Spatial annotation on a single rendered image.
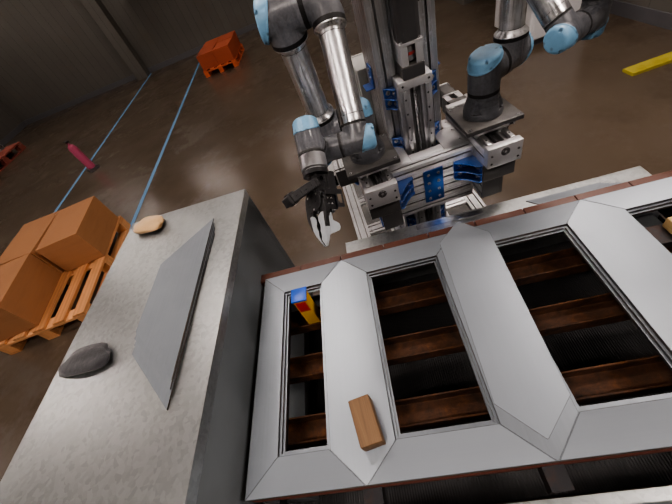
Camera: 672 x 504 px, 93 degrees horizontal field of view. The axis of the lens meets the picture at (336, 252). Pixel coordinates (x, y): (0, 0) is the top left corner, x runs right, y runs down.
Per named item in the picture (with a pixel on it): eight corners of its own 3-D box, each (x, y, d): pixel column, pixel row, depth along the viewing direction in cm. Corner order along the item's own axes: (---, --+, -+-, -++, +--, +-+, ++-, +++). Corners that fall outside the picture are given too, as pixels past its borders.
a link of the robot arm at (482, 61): (460, 92, 127) (459, 56, 117) (483, 76, 130) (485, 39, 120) (486, 98, 119) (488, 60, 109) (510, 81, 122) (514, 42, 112)
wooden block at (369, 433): (386, 444, 84) (382, 440, 80) (364, 452, 84) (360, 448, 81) (371, 398, 92) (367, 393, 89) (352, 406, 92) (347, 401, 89)
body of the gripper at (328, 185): (346, 208, 88) (337, 167, 89) (321, 209, 83) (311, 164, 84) (330, 216, 94) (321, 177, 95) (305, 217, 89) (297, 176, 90)
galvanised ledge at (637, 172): (673, 200, 124) (677, 195, 122) (351, 278, 146) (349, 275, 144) (637, 171, 138) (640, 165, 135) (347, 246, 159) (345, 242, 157)
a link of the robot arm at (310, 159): (308, 149, 84) (292, 162, 91) (311, 165, 84) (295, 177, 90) (330, 152, 89) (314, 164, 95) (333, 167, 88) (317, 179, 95)
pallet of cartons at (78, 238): (60, 254, 376) (18, 225, 341) (131, 223, 373) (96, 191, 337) (9, 358, 283) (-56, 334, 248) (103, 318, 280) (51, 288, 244)
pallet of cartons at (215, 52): (243, 63, 659) (233, 42, 630) (206, 79, 668) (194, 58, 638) (244, 48, 738) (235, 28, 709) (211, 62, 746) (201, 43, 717)
